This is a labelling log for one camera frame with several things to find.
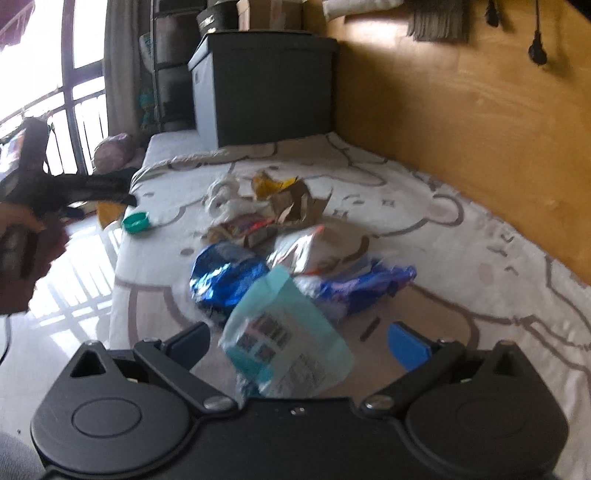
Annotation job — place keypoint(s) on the black power plug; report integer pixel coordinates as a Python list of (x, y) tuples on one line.
[(536, 51)]

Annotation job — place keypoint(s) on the white tissue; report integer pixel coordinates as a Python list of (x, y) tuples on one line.
[(223, 202)]

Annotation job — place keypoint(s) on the yellow cloth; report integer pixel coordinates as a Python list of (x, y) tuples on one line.
[(108, 212)]

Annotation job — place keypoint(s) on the grey storage box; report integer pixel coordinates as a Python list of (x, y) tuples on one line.
[(256, 87)]

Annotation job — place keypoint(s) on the purple stuffed cushion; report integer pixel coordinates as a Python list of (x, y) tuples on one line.
[(113, 153)]

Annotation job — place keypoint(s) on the cartoon bear blanket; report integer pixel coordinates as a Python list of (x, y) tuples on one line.
[(479, 281)]

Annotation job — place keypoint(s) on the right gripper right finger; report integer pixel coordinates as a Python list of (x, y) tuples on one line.
[(426, 362)]

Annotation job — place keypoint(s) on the torn brown cardboard piece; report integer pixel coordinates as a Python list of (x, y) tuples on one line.
[(295, 207)]

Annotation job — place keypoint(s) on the shiny blue foil wrapper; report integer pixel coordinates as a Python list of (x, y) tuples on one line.
[(221, 275)]

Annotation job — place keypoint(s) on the grey curtain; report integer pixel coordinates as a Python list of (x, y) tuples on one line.
[(125, 76)]

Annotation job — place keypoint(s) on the white orange plastic bag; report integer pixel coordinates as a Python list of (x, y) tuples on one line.
[(319, 250)]

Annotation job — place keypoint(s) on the yellow wrapper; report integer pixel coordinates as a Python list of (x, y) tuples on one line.
[(264, 186)]

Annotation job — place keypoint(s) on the black shelf unit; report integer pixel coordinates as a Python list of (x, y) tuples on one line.
[(174, 36)]

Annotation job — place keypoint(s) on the black balcony railing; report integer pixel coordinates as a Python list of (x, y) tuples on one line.
[(52, 68)]

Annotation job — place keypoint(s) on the teal white snack pouch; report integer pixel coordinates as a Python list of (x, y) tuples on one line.
[(281, 345)]

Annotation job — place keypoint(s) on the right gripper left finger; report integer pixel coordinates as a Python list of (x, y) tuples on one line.
[(169, 363)]

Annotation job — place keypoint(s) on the red brown snack wrapper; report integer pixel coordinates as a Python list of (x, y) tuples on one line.
[(247, 231)]

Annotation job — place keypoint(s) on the teal bottle cap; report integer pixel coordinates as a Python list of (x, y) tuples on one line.
[(136, 222)]

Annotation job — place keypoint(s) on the cardboard box on top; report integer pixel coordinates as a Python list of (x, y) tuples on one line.
[(273, 15)]

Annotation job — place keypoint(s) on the grey fringed cloth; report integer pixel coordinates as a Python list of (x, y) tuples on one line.
[(444, 21)]

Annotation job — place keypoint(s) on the person's left hand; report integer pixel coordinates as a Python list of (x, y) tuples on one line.
[(18, 215)]

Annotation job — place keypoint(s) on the blue purple snack bag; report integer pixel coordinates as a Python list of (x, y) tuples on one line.
[(351, 293)]

